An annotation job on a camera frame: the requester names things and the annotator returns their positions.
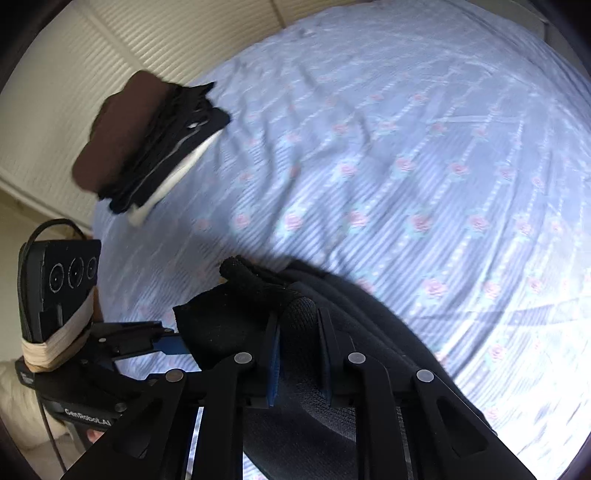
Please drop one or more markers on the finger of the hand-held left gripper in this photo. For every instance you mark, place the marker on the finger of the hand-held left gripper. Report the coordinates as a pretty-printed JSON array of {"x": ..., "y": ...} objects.
[
  {"x": 171, "y": 347},
  {"x": 134, "y": 328}
]

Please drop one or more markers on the black folded clothes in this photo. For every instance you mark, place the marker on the black folded clothes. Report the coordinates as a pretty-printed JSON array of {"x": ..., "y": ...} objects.
[{"x": 171, "y": 143}]

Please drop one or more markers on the white folded garment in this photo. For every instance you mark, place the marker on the white folded garment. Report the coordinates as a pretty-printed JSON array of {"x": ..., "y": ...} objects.
[{"x": 180, "y": 173}]

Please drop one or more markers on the blue floral bedsheet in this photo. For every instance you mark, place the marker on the blue floral bedsheet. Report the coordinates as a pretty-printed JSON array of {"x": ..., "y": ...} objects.
[{"x": 415, "y": 138}]

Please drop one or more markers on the black pants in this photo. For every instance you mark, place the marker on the black pants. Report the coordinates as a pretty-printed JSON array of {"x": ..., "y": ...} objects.
[{"x": 302, "y": 332}]

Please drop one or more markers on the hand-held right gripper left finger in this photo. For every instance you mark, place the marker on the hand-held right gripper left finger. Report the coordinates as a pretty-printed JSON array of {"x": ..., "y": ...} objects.
[{"x": 273, "y": 369}]

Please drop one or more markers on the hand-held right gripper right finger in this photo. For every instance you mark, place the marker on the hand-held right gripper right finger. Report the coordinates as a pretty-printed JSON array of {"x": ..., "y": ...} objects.
[{"x": 325, "y": 369}]

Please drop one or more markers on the brown folded garment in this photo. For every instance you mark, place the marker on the brown folded garment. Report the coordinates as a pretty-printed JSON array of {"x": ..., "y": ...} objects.
[{"x": 120, "y": 138}]

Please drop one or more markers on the cream slatted wardrobe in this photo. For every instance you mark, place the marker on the cream slatted wardrobe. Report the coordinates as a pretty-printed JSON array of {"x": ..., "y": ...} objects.
[{"x": 92, "y": 60}]

